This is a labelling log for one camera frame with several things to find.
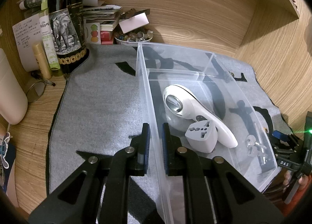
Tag green white cosmetic tube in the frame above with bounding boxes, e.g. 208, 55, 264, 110
39, 0, 60, 73

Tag white small cardboard box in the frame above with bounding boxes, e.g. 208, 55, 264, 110
118, 12, 149, 34

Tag white handwritten paper note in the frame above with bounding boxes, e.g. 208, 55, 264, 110
12, 14, 42, 72

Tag silver keys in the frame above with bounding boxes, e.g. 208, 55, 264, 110
245, 134, 269, 166

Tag right human hand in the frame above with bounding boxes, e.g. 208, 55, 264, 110
282, 170, 310, 188

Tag bowl of stones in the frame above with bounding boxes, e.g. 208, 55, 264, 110
114, 28, 154, 47

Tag white handheld fabric shaver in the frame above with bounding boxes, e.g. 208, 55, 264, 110
163, 84, 238, 148

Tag clear plastic organizer box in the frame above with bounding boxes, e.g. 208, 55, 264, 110
136, 43, 279, 223

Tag gold lip balm tube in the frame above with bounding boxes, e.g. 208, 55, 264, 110
32, 42, 52, 79

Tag grey felt mat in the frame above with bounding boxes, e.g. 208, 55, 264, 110
46, 42, 293, 224

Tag stack of books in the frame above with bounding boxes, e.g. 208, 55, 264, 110
83, 4, 122, 45

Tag round glass coaster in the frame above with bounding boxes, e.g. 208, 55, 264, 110
26, 80, 46, 103

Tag dark elephant label wine bottle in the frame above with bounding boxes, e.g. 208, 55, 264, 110
48, 0, 88, 75

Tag beige cylindrical speaker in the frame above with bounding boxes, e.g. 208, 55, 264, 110
0, 48, 28, 125

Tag traffic light card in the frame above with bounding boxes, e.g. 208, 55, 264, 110
85, 22, 101, 45

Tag white travel plug adapter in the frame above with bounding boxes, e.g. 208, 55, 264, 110
185, 120, 218, 153

